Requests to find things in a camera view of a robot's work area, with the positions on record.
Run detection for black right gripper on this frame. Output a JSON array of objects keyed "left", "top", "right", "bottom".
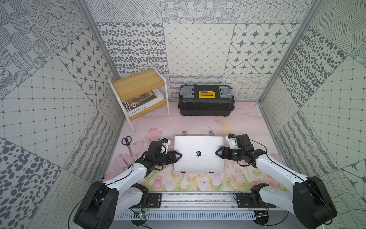
[{"left": 215, "top": 146, "right": 245, "bottom": 160}]

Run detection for silver grey laptop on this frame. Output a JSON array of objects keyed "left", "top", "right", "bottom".
[{"left": 173, "top": 135, "right": 226, "bottom": 173}]

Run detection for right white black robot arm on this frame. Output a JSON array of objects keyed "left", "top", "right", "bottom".
[{"left": 216, "top": 134, "right": 337, "bottom": 229}]

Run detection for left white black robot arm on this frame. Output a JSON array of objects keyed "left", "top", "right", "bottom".
[{"left": 68, "top": 138, "right": 183, "bottom": 229}]

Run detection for pink floral table mat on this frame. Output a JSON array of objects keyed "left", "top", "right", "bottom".
[{"left": 104, "top": 102, "right": 285, "bottom": 192}]

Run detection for green circuit board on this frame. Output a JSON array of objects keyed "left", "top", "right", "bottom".
[{"left": 134, "top": 211, "right": 149, "bottom": 220}]

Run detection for white Folio book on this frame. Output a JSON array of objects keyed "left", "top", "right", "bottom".
[{"left": 122, "top": 89, "right": 164, "bottom": 117}]

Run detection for white wooden two-tier shelf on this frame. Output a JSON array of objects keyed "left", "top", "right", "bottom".
[{"left": 108, "top": 66, "right": 170, "bottom": 134}]

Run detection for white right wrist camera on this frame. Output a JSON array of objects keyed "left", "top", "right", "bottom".
[{"left": 226, "top": 134, "right": 239, "bottom": 149}]

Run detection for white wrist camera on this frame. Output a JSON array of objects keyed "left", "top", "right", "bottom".
[
  {"left": 158, "top": 138, "right": 171, "bottom": 154},
  {"left": 226, "top": 134, "right": 239, "bottom": 149}
]

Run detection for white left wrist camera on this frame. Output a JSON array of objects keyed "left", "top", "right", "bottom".
[{"left": 158, "top": 138, "right": 171, "bottom": 154}]

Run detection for aluminium mounting rail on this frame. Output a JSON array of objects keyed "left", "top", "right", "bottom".
[{"left": 116, "top": 191, "right": 278, "bottom": 215}]

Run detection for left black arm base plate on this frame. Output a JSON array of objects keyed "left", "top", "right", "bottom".
[{"left": 137, "top": 193, "right": 162, "bottom": 209}]

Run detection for black handled scissors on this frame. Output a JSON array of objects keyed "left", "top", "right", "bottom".
[{"left": 123, "top": 159, "right": 131, "bottom": 168}]

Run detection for blue handled scissors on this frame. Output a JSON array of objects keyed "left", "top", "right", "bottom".
[{"left": 121, "top": 136, "right": 132, "bottom": 156}]

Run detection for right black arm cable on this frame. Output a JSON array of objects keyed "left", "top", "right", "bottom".
[{"left": 233, "top": 138, "right": 334, "bottom": 227}]

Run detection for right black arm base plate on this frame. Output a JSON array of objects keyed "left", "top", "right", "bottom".
[{"left": 233, "top": 192, "right": 276, "bottom": 209}]

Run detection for black plastic toolbox yellow handle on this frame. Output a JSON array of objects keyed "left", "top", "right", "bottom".
[{"left": 178, "top": 85, "right": 235, "bottom": 117}]

